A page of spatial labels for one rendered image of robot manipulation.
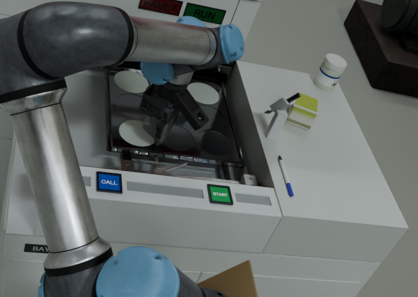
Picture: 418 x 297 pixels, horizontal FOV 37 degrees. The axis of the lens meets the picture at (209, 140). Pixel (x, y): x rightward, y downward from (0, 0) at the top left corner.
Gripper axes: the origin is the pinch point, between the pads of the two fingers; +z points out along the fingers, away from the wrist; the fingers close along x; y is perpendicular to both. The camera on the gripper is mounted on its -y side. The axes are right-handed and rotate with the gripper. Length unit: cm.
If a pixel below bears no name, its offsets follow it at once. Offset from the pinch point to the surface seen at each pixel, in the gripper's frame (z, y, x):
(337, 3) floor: 91, 21, -354
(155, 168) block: 0.5, -4.0, 8.6
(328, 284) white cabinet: 20, -56, -9
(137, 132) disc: 1.2, 7.0, 0.1
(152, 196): -4.7, -9.9, 22.0
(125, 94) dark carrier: 1.4, 17.9, -11.0
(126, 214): -0.4, -7.2, 26.9
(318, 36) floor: 91, 13, -287
